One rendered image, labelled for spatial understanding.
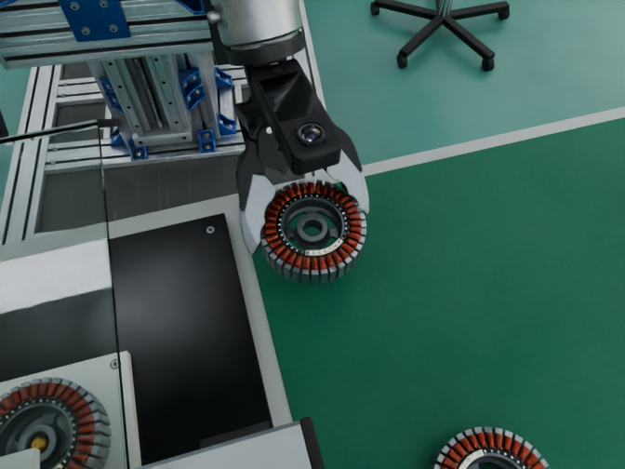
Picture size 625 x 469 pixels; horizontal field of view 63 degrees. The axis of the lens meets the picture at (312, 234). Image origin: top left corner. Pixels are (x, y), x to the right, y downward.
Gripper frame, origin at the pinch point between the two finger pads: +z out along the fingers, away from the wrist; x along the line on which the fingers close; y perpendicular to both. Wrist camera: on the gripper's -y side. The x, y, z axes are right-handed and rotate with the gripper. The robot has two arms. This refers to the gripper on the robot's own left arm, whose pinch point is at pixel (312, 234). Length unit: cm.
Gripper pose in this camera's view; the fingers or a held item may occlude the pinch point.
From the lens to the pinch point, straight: 55.0
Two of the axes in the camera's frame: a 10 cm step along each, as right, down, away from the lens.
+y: -3.3, -4.4, 8.4
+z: 1.9, 8.4, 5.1
